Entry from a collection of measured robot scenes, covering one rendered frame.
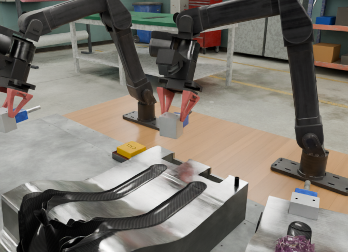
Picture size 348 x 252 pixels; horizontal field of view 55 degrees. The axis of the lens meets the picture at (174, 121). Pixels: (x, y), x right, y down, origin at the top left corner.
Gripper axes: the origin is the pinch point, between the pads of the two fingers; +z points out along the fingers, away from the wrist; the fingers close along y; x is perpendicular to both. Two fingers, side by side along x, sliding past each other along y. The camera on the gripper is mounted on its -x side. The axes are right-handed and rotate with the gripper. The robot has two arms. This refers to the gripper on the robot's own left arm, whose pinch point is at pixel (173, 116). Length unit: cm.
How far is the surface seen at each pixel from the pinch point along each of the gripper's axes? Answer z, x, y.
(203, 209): 16.9, -17.3, 19.0
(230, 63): -114, 343, -111
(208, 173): 11.3, -5.0, 14.2
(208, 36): -216, 519, -232
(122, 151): 12.0, 2.5, -14.4
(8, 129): 12.6, -15.2, -39.6
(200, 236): 21.0, -19.0, 20.1
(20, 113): 7.9, -12.4, -39.7
